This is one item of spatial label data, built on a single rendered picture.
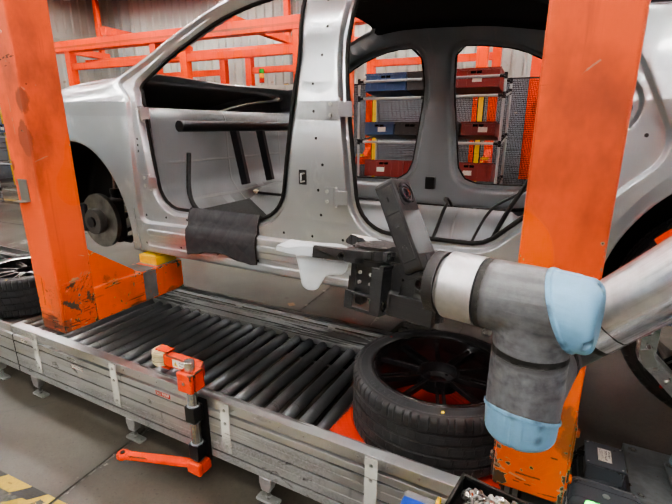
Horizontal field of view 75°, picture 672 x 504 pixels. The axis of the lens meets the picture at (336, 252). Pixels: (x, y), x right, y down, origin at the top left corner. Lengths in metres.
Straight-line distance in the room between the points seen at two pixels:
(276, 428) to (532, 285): 1.34
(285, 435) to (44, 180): 1.37
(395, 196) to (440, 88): 2.89
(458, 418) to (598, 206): 0.82
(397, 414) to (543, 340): 1.11
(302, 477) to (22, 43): 1.88
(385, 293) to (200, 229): 1.74
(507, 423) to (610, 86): 0.68
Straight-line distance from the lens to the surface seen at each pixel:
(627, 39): 1.00
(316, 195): 1.79
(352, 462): 1.58
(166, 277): 2.53
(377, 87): 5.39
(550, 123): 0.99
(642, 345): 1.55
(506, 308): 0.45
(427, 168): 3.39
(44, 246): 2.17
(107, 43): 11.27
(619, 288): 0.57
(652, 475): 2.03
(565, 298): 0.44
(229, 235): 2.07
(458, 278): 0.47
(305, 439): 1.63
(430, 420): 1.51
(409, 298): 0.52
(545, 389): 0.49
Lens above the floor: 1.39
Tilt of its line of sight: 16 degrees down
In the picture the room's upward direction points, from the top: straight up
